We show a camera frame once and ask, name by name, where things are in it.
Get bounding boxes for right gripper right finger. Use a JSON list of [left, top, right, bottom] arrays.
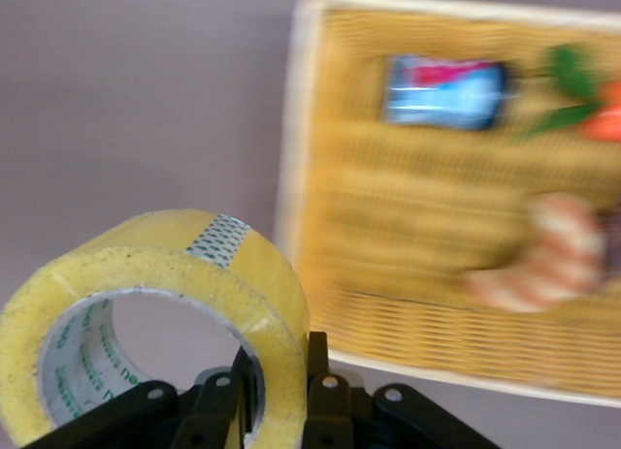
[[305, 331, 501, 449]]

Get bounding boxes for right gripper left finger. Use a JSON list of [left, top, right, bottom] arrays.
[[23, 346, 267, 449]]

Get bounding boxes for clear yellowish tape roll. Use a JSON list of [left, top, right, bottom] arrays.
[[0, 208, 310, 449]]

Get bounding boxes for yellow woven basket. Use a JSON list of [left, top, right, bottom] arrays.
[[272, 0, 621, 410]]

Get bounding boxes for toy croissant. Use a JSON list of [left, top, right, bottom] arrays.
[[463, 193, 607, 314]]

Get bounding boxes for small black printed can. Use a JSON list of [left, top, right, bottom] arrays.
[[380, 54, 515, 133]]

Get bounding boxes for orange toy carrot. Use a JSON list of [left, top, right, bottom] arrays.
[[516, 44, 621, 143]]

